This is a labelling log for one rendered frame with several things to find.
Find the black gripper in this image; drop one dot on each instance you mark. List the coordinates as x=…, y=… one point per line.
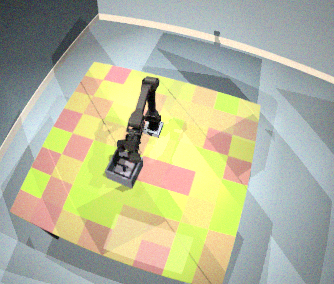
x=134, y=156

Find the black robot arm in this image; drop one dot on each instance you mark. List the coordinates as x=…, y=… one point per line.
x=136, y=120

